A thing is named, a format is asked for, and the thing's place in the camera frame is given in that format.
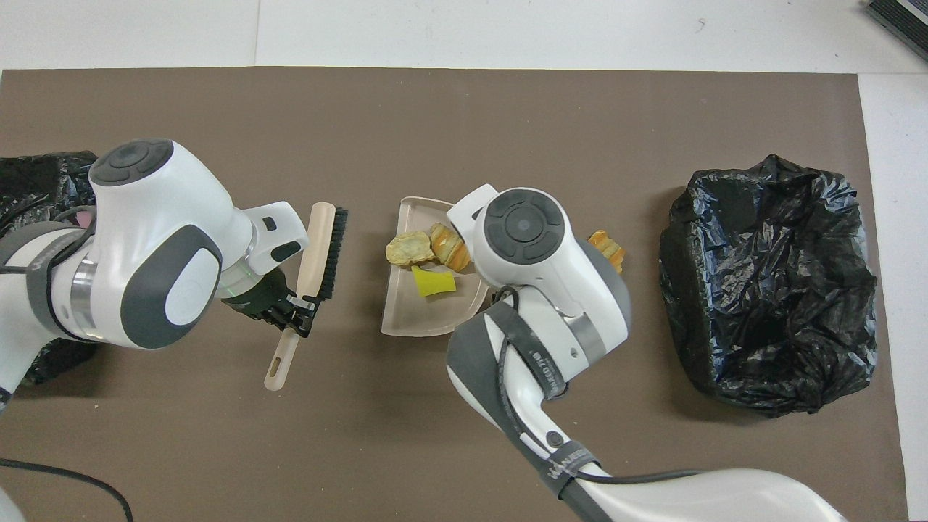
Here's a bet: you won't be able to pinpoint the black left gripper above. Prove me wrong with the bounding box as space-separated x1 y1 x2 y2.
221 268 320 339

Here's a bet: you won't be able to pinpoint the beige brush black bristles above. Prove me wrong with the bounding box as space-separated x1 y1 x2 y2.
263 202 349 392

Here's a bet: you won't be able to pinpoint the beige plastic dustpan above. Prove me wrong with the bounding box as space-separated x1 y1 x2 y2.
380 196 490 338

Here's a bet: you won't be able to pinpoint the striped toy croissant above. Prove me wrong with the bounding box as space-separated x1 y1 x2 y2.
429 223 472 273
586 230 626 275
385 231 436 266

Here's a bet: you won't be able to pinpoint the yellow green sponge piece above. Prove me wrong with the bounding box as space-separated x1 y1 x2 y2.
411 265 457 298

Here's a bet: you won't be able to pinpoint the black trash bag bin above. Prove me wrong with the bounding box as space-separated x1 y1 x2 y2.
0 151 99 386
658 153 879 419

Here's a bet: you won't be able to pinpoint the brown table mat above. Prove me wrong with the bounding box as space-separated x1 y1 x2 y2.
0 67 911 522

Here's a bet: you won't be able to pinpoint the dark ribbed box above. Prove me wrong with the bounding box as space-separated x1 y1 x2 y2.
865 0 928 63

